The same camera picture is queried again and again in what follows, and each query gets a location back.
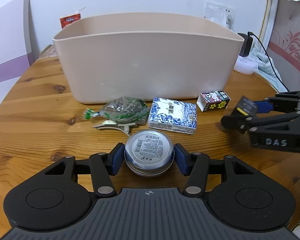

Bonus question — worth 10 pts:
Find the small dark card packet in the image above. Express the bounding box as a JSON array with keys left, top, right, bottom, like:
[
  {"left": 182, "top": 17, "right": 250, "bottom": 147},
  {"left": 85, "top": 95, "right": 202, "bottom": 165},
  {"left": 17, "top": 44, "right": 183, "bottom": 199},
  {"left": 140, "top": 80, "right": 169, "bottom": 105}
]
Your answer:
[{"left": 235, "top": 96, "right": 258, "bottom": 116}]

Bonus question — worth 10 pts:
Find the small black pink box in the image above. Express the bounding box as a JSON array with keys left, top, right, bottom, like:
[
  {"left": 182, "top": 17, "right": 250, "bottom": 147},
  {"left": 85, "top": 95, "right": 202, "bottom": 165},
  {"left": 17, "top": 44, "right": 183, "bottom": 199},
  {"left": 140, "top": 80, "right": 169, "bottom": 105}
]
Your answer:
[{"left": 197, "top": 91, "right": 231, "bottom": 112}]

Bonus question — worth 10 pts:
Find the metal hair clip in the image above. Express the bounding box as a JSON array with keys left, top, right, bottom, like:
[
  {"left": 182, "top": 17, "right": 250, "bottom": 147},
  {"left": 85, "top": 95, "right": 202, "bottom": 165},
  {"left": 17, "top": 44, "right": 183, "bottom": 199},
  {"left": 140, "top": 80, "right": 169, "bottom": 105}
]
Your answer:
[{"left": 93, "top": 120, "right": 138, "bottom": 137}]

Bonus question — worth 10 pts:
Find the round silver tin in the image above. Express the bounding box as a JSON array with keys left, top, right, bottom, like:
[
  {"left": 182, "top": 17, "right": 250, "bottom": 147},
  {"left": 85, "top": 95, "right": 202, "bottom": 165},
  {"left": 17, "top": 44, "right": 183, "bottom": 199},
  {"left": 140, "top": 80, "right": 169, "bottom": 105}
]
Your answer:
[{"left": 125, "top": 129, "right": 174, "bottom": 177}]

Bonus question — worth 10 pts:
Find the blue white patterned box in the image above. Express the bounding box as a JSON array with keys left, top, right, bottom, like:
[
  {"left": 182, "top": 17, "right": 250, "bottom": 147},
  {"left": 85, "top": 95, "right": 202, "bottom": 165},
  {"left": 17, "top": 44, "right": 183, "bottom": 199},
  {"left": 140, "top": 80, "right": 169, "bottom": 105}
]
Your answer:
[{"left": 148, "top": 97, "right": 197, "bottom": 134}]

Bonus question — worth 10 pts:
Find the green dried herb bag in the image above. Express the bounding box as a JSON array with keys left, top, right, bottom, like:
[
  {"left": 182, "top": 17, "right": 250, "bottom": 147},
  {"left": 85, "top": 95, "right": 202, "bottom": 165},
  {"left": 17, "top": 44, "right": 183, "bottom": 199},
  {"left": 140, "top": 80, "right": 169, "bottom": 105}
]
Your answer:
[{"left": 83, "top": 96, "right": 150, "bottom": 125}]

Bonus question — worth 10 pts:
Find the light blue blanket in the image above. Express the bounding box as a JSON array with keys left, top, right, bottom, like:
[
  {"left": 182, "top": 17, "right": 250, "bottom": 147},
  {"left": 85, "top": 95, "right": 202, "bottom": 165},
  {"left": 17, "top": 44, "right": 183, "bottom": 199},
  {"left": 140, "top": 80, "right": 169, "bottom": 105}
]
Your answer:
[{"left": 249, "top": 39, "right": 288, "bottom": 92}]

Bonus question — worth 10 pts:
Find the white round power strip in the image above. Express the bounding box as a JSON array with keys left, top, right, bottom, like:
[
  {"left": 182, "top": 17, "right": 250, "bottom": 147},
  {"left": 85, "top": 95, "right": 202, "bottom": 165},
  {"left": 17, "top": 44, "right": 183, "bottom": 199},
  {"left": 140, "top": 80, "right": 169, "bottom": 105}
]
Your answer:
[{"left": 234, "top": 56, "right": 257, "bottom": 75}]

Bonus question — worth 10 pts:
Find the black power adapter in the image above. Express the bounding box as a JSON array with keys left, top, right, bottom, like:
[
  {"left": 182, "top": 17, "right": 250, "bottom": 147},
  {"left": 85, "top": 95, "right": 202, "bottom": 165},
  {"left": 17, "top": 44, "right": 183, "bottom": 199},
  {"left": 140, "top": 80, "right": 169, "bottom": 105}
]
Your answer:
[{"left": 238, "top": 32, "right": 253, "bottom": 57}]

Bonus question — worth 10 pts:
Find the beige plastic storage bin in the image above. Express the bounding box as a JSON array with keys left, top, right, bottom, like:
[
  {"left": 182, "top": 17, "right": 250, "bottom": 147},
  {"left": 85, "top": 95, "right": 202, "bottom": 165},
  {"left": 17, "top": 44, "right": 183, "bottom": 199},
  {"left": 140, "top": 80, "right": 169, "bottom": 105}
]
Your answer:
[{"left": 53, "top": 12, "right": 244, "bottom": 104}]

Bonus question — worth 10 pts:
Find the purple white headboard panel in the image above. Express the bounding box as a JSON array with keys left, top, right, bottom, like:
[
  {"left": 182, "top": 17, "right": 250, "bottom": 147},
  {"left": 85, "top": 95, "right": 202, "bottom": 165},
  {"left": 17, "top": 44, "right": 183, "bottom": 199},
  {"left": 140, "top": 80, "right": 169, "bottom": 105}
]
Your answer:
[{"left": 0, "top": 0, "right": 34, "bottom": 104}]

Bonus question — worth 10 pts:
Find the red milk carton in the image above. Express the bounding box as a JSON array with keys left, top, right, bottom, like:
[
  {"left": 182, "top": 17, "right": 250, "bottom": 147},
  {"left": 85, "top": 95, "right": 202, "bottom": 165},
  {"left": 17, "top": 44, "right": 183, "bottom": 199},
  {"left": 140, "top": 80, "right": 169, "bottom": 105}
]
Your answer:
[{"left": 59, "top": 12, "right": 81, "bottom": 29}]

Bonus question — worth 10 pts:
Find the floral wooden bed frame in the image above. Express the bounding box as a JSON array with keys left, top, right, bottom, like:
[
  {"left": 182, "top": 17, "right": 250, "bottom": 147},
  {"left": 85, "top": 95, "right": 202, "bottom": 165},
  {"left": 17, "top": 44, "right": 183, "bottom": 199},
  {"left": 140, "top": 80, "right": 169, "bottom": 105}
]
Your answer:
[{"left": 261, "top": 0, "right": 300, "bottom": 91}]

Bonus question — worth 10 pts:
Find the black cable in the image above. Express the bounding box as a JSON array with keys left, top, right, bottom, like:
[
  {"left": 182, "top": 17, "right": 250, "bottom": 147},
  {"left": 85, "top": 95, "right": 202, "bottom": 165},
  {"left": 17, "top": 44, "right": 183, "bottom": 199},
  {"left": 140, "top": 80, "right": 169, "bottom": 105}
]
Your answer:
[{"left": 247, "top": 31, "right": 291, "bottom": 92}]

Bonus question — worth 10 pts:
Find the white wall socket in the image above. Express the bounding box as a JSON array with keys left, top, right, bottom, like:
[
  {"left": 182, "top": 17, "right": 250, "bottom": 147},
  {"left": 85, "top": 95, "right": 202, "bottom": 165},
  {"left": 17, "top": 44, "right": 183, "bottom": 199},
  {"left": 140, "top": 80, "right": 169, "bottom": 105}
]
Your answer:
[{"left": 204, "top": 0, "right": 236, "bottom": 31}]

